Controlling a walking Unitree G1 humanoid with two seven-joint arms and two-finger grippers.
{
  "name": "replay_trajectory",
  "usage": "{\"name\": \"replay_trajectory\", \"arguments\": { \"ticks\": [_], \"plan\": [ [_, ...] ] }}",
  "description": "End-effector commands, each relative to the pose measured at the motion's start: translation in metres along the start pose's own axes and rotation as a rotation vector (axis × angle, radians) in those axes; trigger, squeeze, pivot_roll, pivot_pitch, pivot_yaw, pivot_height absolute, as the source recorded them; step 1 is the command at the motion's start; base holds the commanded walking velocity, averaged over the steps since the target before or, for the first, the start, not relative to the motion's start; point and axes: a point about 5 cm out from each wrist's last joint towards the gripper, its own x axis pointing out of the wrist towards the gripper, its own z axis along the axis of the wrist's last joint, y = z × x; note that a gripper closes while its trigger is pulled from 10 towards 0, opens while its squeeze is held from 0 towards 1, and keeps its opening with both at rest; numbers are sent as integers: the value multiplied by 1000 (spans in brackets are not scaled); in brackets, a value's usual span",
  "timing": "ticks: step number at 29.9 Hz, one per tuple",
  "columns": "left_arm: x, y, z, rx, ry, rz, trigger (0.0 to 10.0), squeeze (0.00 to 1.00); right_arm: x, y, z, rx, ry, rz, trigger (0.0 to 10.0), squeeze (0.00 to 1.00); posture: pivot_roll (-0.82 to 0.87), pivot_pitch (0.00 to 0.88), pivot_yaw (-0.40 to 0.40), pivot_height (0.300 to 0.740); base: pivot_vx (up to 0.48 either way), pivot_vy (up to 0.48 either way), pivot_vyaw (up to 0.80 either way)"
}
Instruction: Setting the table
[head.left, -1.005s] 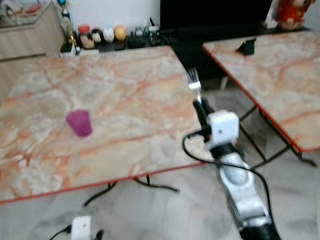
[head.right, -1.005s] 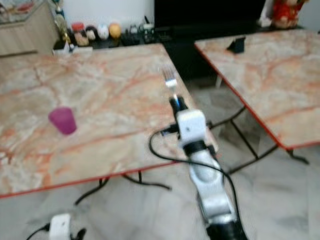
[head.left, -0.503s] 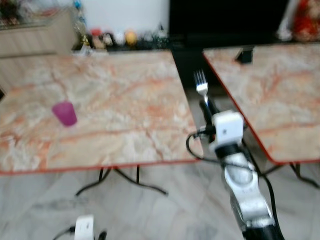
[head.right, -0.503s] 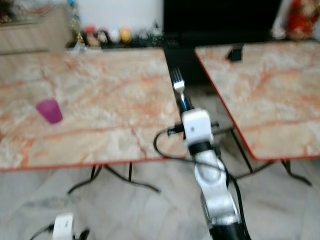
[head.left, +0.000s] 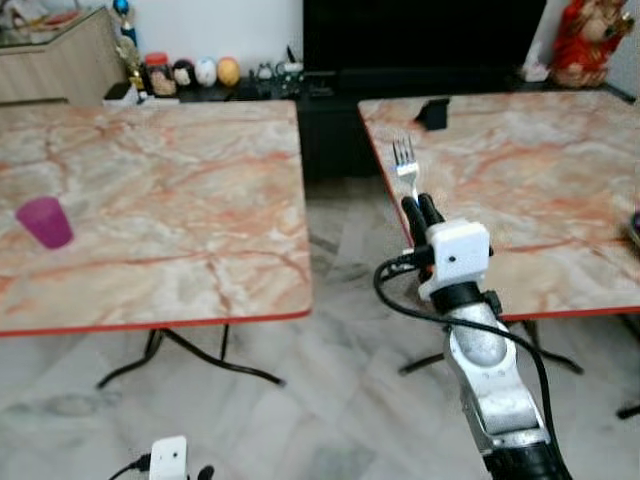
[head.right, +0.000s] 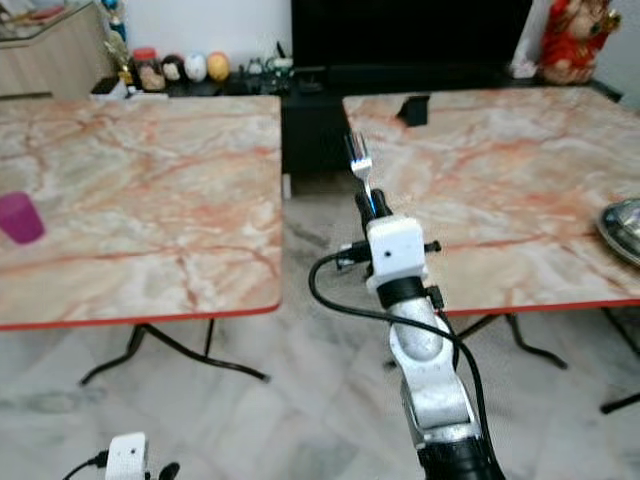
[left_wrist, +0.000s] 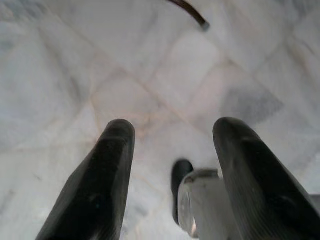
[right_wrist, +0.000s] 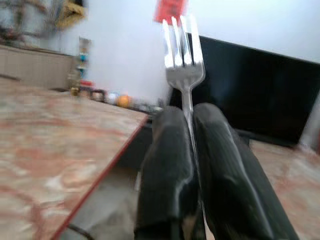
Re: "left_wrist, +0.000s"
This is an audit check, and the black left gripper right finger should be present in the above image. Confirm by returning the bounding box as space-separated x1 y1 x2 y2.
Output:
212 116 320 240

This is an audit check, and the robot leg with black foot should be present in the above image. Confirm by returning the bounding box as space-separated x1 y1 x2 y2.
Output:
171 159 232 240

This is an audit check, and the marble-pattern folding table red edge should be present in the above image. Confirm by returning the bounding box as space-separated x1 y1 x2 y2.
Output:
166 0 211 32

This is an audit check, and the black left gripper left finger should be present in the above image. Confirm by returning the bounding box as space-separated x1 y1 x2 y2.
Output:
36 118 136 240

